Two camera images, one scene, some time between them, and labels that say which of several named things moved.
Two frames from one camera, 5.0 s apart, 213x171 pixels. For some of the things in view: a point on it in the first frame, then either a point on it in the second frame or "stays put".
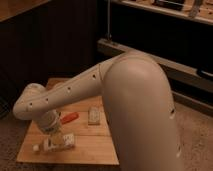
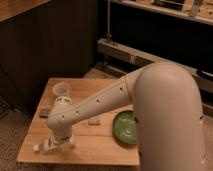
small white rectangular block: [94, 117] stays put
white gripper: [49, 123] to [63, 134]
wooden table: [88, 122] stays put
